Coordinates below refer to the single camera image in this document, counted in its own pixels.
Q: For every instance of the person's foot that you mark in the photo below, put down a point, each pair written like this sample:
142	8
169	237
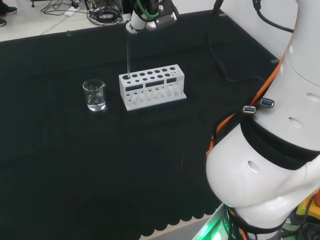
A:
7	10
2	22

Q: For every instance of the white test tube rack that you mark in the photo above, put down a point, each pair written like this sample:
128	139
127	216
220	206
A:
152	100

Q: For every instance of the clear glass beaker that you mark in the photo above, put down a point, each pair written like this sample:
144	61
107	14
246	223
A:
94	102

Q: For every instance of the white power strip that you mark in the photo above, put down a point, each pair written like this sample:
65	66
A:
70	13

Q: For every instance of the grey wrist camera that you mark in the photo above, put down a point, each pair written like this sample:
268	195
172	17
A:
163	21

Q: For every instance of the black bench cloth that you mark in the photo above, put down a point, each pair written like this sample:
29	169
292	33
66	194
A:
100	162

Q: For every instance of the grey tape strip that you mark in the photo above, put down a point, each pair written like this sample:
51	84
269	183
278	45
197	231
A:
223	14
68	33

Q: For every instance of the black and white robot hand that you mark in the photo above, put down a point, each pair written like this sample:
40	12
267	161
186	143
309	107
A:
136	23

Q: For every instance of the blue USB plug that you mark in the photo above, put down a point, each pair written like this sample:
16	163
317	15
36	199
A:
267	102
249	109

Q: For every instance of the clear glass rod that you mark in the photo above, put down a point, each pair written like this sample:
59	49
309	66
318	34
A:
128	55

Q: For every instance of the yellow stop button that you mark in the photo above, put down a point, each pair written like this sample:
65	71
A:
310	207

